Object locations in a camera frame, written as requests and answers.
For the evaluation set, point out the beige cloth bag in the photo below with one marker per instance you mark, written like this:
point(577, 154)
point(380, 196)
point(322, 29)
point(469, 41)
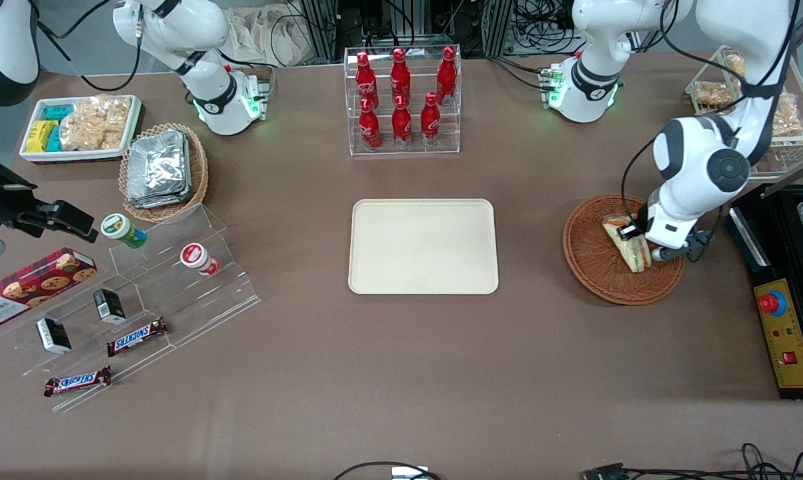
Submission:
point(261, 36)

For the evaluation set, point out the red cola bottle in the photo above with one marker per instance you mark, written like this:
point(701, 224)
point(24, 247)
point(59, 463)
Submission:
point(430, 123)
point(447, 76)
point(400, 76)
point(370, 130)
point(401, 126)
point(365, 80)

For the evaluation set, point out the teal snack packet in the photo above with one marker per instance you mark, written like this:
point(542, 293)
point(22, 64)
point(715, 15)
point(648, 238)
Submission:
point(55, 140)
point(59, 112)

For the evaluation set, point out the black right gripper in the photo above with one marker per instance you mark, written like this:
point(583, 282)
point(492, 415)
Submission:
point(3, 197)

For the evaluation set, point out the oval light wicker basket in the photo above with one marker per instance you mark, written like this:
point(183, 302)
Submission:
point(199, 173)

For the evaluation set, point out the aluminium frame post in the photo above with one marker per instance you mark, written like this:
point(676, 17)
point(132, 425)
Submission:
point(498, 26)
point(320, 26)

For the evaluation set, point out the clear acrylic stepped stand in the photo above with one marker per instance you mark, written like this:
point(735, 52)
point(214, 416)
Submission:
point(195, 306)

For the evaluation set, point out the grey metal bar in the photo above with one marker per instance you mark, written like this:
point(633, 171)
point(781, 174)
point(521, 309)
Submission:
point(795, 174)

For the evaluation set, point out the beige plastic tray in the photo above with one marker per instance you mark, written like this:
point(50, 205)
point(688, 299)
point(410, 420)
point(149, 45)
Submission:
point(423, 246)

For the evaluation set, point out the green lid snack cup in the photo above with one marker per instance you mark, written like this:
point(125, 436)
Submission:
point(118, 228)

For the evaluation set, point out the brown snickers bar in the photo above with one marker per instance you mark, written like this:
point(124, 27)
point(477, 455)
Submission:
point(78, 381)
point(137, 337)

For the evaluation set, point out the round dark brown wicker basket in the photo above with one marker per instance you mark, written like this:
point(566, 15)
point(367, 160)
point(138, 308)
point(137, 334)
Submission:
point(595, 266)

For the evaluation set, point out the red lid snack cup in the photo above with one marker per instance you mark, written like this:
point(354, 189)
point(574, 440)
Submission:
point(195, 256)

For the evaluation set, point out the clear bag of crackers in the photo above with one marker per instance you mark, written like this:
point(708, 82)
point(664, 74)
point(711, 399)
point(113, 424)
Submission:
point(789, 120)
point(95, 123)
point(711, 90)

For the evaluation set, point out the small white connector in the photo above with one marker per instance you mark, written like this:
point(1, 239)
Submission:
point(409, 473)

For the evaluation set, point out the small black box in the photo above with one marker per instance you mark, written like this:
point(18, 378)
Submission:
point(55, 336)
point(110, 306)

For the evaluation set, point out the black control box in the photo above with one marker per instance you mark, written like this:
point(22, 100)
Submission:
point(791, 373)

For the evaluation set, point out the red emergency stop button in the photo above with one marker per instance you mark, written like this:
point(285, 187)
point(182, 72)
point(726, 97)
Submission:
point(769, 303)

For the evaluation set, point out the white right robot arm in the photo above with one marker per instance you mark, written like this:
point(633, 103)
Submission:
point(201, 33)

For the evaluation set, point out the clear acrylic bottle rack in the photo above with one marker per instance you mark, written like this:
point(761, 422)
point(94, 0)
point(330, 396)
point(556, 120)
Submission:
point(411, 150)

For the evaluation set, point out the silver foil packet stack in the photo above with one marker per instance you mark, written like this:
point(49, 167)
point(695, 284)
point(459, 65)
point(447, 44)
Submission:
point(158, 170)

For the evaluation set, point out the white rectangular snack tray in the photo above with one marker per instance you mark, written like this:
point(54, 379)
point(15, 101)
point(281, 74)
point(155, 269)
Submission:
point(81, 155)

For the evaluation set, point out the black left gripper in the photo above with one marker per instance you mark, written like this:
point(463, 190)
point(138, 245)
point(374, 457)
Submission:
point(630, 232)

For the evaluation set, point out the triangle sandwich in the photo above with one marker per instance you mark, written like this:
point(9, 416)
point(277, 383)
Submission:
point(631, 256)

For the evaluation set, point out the yellow snack packet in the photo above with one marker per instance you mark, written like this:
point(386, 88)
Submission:
point(39, 136)

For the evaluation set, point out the red tartan cookie box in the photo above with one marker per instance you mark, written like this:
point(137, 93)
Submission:
point(35, 286)

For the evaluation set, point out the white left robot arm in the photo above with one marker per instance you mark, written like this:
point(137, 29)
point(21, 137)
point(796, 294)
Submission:
point(701, 160)

